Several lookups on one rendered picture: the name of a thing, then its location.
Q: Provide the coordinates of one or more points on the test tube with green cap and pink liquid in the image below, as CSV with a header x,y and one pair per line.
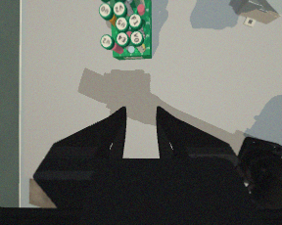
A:
x,y
109,43

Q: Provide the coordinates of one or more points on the green tube rack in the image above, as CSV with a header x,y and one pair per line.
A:
x,y
147,26

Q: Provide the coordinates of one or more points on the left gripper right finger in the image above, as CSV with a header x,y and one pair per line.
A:
x,y
188,141

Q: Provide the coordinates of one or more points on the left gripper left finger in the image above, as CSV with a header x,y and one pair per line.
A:
x,y
96,139

